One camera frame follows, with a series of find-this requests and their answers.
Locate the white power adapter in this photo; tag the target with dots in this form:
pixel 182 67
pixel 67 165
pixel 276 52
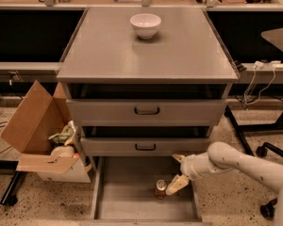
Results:
pixel 258 65

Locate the open cardboard box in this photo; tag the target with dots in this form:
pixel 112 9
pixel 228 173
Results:
pixel 38 116

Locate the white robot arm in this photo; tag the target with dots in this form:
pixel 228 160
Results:
pixel 221 157

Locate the orange soda can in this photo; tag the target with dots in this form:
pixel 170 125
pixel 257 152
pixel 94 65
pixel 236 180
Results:
pixel 160 189

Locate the black office chair base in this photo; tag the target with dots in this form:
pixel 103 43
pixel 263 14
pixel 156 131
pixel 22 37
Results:
pixel 273 178

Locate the black left stand leg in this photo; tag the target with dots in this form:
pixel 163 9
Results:
pixel 10 195

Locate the grey drawer cabinet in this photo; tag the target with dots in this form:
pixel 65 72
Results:
pixel 185 51

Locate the white ceramic bowl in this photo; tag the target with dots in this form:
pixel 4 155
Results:
pixel 145 25

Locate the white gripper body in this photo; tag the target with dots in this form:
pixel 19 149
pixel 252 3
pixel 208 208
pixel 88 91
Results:
pixel 190 167

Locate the white round object in box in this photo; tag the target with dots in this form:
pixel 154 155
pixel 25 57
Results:
pixel 63 151

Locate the green snack bag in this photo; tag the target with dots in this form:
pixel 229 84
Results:
pixel 66 136

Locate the black table leg frame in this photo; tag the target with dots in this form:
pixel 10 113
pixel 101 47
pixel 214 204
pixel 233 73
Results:
pixel 240 130

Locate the grey drawer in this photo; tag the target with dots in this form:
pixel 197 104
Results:
pixel 143 140
pixel 144 105
pixel 125 190

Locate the grey middle drawer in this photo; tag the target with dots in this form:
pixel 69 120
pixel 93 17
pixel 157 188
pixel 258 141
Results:
pixel 143 140

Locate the grey top drawer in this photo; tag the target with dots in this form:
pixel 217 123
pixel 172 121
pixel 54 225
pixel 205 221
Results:
pixel 144 105

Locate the grey bottom drawer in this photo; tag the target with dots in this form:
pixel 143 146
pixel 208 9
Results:
pixel 125 190

